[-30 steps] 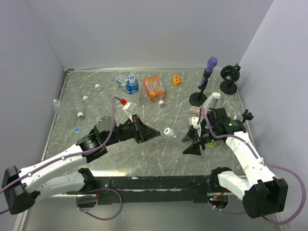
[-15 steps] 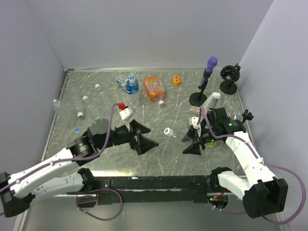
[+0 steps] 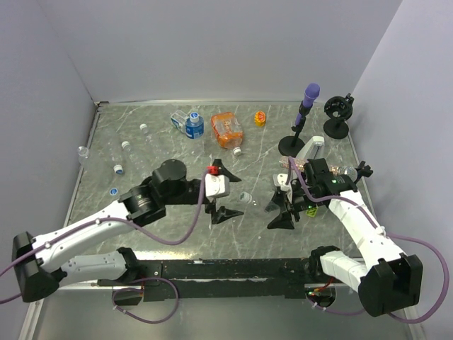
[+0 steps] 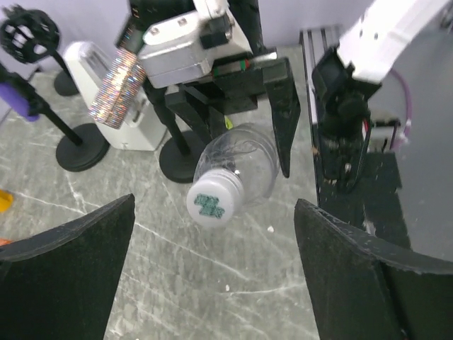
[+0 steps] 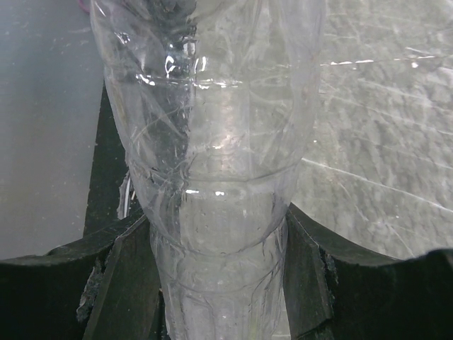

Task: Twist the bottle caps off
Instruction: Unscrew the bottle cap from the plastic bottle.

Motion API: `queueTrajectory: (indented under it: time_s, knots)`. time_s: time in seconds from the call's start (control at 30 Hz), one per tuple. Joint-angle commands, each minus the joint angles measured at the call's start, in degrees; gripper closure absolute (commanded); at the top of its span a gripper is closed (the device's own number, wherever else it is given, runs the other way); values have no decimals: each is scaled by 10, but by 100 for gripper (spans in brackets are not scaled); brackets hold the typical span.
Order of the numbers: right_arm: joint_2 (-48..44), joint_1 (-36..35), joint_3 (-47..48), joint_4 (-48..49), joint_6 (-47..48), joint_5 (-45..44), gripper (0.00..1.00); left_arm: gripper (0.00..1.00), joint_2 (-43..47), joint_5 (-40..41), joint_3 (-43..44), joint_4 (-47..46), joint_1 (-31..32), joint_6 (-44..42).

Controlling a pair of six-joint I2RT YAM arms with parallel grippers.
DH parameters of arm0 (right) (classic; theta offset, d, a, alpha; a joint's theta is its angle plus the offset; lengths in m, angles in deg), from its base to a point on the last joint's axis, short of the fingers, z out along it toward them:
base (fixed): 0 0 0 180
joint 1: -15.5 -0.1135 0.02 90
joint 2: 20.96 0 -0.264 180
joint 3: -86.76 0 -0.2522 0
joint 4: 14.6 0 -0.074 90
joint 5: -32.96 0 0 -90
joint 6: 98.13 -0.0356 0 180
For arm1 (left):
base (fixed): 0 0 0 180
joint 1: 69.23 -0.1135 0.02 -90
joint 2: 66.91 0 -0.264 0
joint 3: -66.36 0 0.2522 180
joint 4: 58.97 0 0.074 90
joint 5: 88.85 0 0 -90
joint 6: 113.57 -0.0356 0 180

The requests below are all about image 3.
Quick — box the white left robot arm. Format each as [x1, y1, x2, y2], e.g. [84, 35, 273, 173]
[11, 159, 242, 302]

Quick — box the green toy brick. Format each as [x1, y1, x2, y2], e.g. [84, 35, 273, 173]
[306, 207, 318, 217]

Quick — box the black empty microphone stand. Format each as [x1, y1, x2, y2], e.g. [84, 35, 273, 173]
[323, 93, 355, 140]

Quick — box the white rectangular device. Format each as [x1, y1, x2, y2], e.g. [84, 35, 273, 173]
[296, 136, 325, 160]

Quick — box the clear bottle small white cap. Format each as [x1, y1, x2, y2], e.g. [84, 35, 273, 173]
[121, 141, 142, 170]

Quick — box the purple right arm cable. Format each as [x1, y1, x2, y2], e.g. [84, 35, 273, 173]
[287, 157, 450, 324]

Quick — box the clear Pocari bottle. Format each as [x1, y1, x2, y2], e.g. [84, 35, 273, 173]
[77, 146, 90, 168]

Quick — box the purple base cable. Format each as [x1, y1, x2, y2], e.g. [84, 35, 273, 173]
[111, 278, 180, 324]

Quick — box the clear bottle front white cap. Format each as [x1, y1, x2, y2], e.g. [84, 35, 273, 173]
[239, 194, 270, 213]

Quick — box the blue water bottle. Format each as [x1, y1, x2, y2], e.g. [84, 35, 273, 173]
[170, 110, 205, 140]

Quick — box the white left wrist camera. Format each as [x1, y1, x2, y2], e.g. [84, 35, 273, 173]
[205, 166, 230, 199]

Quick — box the purple microphone on stand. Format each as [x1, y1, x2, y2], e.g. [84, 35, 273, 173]
[278, 83, 321, 157]

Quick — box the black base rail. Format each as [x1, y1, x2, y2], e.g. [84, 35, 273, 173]
[97, 258, 333, 302]

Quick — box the yellow orange bottle cap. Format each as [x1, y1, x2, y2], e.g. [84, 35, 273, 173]
[254, 110, 266, 127]

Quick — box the clear bottle blue ring cap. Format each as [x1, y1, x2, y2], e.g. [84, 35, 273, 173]
[109, 149, 124, 175]

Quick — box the orange plastic bottle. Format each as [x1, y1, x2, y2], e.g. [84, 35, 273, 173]
[211, 112, 243, 157]

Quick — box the glitter silver microphone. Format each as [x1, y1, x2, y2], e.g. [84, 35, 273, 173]
[279, 156, 358, 181]

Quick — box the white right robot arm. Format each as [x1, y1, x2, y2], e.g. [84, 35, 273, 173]
[268, 157, 423, 317]

